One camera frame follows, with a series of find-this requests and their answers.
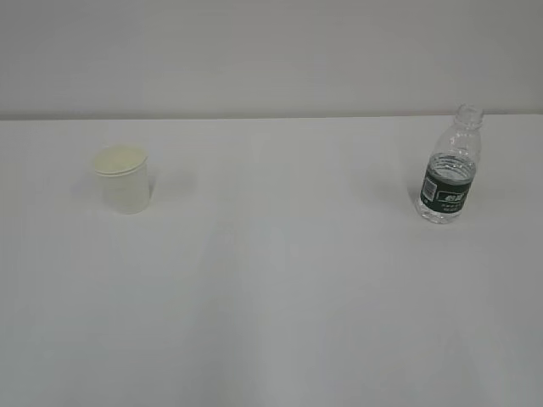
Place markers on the white paper cup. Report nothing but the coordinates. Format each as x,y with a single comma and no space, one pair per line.
122,174

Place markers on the clear green-label water bottle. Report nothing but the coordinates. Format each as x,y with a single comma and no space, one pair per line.
451,167

